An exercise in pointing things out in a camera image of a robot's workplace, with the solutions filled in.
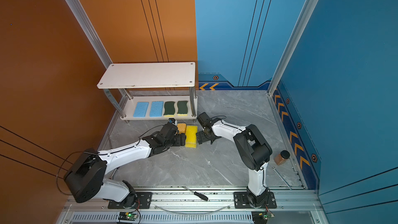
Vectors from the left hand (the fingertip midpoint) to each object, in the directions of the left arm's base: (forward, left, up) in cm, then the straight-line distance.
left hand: (181, 135), depth 89 cm
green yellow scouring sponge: (+19, +10, +1) cm, 21 cm away
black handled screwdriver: (-28, -10, -7) cm, 31 cm away
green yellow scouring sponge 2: (+19, +1, +1) cm, 19 cm away
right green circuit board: (-37, -39, -7) cm, 54 cm away
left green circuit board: (-38, +22, -8) cm, 44 cm away
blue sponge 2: (+19, +19, 0) cm, 27 cm away
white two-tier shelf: (+42, +28, -6) cm, 51 cm away
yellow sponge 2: (-4, -5, -4) cm, 8 cm away
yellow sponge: (-2, -6, +1) cm, 6 cm away
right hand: (+2, -14, -7) cm, 15 cm away
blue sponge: (+19, +29, -1) cm, 35 cm away
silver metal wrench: (-25, -57, -7) cm, 62 cm away
